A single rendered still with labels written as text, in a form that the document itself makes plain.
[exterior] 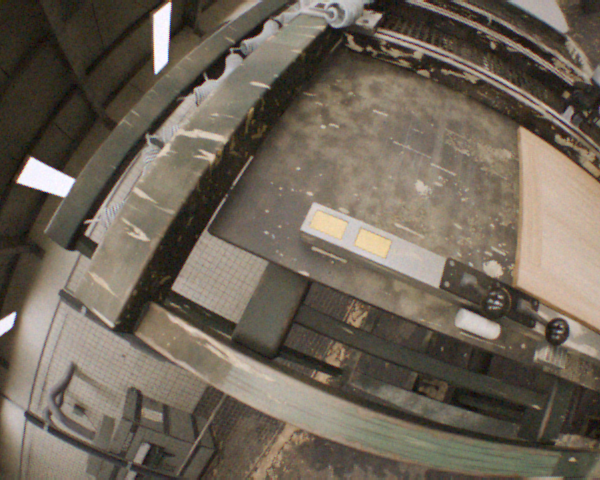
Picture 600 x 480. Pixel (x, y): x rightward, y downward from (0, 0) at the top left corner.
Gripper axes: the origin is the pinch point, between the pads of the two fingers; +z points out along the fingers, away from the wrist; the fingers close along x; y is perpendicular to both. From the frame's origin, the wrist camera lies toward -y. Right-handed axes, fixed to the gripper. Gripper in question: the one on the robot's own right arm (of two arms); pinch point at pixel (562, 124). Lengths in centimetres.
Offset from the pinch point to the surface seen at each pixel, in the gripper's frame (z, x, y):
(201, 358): -4, -61, 88
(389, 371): 186, 22, 77
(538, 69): -1.6, -6.5, -26.5
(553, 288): 0, -8, 56
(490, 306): -13, -32, 70
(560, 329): -14, -20, 69
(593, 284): 0.2, 7.1, 49.2
